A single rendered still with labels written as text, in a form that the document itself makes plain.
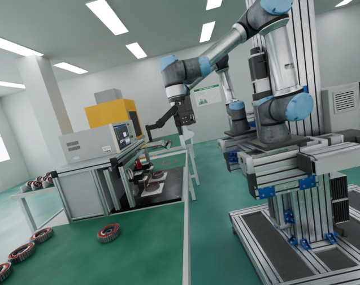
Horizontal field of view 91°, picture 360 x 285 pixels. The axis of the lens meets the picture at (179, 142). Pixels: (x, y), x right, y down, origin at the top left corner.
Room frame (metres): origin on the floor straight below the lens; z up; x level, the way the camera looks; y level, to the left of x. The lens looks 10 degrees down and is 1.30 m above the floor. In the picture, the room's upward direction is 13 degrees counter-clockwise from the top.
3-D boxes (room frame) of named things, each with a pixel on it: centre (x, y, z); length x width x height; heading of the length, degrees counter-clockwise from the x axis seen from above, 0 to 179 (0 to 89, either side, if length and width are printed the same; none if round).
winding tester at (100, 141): (1.42, 0.59, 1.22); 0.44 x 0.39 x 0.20; 175
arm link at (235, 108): (1.43, -0.51, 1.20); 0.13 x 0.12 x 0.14; 172
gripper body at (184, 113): (0.73, -0.04, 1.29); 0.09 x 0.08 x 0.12; 90
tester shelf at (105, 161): (1.41, 0.58, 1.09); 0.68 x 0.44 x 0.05; 175
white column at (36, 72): (4.69, 3.01, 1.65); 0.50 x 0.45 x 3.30; 85
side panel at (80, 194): (1.09, 0.69, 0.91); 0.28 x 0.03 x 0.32; 85
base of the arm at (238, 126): (1.42, -0.51, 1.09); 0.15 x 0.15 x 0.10
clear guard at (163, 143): (1.59, 0.26, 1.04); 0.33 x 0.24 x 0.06; 85
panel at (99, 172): (1.40, 0.52, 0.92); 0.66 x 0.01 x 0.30; 175
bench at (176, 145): (3.77, 0.27, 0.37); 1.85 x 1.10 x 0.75; 175
